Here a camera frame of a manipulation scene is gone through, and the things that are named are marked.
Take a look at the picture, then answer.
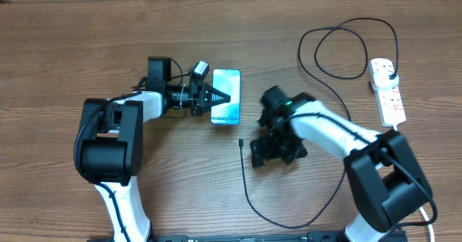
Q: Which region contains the blue Galaxy S24 smartphone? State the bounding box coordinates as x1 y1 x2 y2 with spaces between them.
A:
210 69 241 125

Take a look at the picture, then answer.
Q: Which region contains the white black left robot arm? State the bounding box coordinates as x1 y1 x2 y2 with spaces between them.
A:
74 56 231 241

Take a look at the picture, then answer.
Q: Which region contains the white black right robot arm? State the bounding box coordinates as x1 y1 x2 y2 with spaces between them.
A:
250 86 438 241

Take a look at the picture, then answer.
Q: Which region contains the white charger plug adapter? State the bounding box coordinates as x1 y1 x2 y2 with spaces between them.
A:
370 71 400 91

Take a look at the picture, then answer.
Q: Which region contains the white power extension strip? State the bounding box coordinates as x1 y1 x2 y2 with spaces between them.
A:
369 58 406 130

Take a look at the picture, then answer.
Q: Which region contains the white extension strip cord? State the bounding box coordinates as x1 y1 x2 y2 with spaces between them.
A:
392 124 436 242

